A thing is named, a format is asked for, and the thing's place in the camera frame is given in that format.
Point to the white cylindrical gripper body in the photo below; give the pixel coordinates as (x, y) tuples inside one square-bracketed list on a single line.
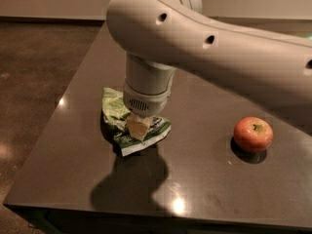
[(146, 101)]

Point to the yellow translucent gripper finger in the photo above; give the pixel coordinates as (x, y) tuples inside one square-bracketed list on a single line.
[(138, 126)]

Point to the red apple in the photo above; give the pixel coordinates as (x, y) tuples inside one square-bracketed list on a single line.
[(253, 134)]

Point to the green jalapeno chip bag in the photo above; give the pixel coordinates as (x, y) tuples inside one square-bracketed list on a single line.
[(115, 115)]

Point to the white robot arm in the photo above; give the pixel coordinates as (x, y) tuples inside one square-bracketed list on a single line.
[(160, 36)]

